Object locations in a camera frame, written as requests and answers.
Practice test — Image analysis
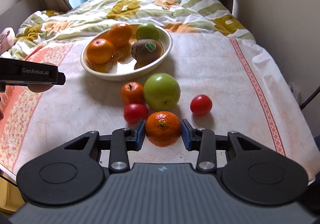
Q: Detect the cream ceramic bowl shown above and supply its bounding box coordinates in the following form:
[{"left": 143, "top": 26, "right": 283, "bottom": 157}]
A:
[{"left": 80, "top": 24, "right": 173, "bottom": 82}]

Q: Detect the pink pillow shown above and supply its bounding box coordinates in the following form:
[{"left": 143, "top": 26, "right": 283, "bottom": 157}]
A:
[{"left": 0, "top": 27, "right": 15, "bottom": 55}]

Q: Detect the yellow bag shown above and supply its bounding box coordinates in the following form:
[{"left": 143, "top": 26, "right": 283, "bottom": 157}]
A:
[{"left": 0, "top": 171, "right": 25, "bottom": 214}]

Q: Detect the black cable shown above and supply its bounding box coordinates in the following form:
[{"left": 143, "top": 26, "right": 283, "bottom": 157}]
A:
[{"left": 299, "top": 85, "right": 320, "bottom": 112}]

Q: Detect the large orange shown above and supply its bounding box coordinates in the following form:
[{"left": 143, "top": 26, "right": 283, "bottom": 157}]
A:
[
  {"left": 108, "top": 23, "right": 133, "bottom": 48},
  {"left": 86, "top": 38, "right": 114, "bottom": 65}
]

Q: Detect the green and orange floral quilt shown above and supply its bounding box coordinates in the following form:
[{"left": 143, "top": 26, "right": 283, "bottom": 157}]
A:
[{"left": 0, "top": 0, "right": 256, "bottom": 61}]

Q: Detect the red cherry tomato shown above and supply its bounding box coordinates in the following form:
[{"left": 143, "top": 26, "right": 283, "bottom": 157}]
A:
[
  {"left": 123, "top": 103, "right": 149, "bottom": 124},
  {"left": 190, "top": 94, "right": 213, "bottom": 116}
]

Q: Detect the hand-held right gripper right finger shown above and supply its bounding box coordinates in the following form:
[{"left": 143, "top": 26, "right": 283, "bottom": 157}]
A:
[{"left": 181, "top": 118, "right": 263, "bottom": 173}]

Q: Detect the green apple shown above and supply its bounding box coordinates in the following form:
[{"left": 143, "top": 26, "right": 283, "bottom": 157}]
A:
[
  {"left": 136, "top": 23, "right": 160, "bottom": 41},
  {"left": 143, "top": 73, "right": 181, "bottom": 111}
]

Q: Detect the clear plastic bag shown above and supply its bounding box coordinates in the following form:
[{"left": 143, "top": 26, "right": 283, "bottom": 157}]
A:
[{"left": 287, "top": 82, "right": 301, "bottom": 105}]

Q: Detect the white cloth with pink border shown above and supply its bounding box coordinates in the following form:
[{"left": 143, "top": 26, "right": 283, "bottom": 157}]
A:
[{"left": 0, "top": 31, "right": 320, "bottom": 188}]

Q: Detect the brown kiwi with green sticker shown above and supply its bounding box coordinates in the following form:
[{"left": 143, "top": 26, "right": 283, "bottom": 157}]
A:
[{"left": 129, "top": 38, "right": 164, "bottom": 67}]

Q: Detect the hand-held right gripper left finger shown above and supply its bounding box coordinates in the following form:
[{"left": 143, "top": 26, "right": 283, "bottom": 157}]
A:
[{"left": 62, "top": 118, "right": 146, "bottom": 174}]

